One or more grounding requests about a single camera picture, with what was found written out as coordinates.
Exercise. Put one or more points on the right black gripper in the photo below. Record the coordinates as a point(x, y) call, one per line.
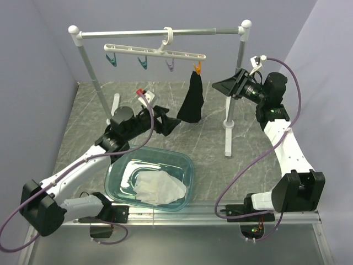
point(228, 86)

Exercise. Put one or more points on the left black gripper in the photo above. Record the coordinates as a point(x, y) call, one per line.
point(168, 123)

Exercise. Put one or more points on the black underwear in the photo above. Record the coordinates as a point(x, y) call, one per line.
point(190, 110)

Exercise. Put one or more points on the orange clothespin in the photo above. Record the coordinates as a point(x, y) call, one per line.
point(198, 67)

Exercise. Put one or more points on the white plastic clip hanger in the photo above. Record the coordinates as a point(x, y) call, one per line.
point(160, 52)

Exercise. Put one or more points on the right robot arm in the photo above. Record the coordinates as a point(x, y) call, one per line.
point(300, 186)

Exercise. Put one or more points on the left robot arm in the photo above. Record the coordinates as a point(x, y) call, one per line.
point(46, 205)

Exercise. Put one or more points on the translucent teal plastic basin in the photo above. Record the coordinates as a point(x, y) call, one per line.
point(122, 175)

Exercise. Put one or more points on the purple clothespin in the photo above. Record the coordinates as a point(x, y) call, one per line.
point(170, 65)

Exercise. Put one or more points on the white metal drying rack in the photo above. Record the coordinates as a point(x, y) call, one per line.
point(78, 36)

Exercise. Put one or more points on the white cloth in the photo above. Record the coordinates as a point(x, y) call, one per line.
point(158, 188)

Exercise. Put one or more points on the teal clothespin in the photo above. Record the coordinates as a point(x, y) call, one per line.
point(112, 59)
point(143, 63)

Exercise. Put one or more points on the teal clothespin far left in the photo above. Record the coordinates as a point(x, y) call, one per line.
point(112, 59)

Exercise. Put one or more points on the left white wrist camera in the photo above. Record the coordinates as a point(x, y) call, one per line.
point(147, 97)

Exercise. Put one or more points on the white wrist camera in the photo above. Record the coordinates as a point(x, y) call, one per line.
point(147, 97)
point(257, 63)

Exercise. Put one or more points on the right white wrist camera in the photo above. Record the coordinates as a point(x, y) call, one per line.
point(257, 63)

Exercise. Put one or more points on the aluminium mounting rail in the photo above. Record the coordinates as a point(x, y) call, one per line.
point(201, 213)

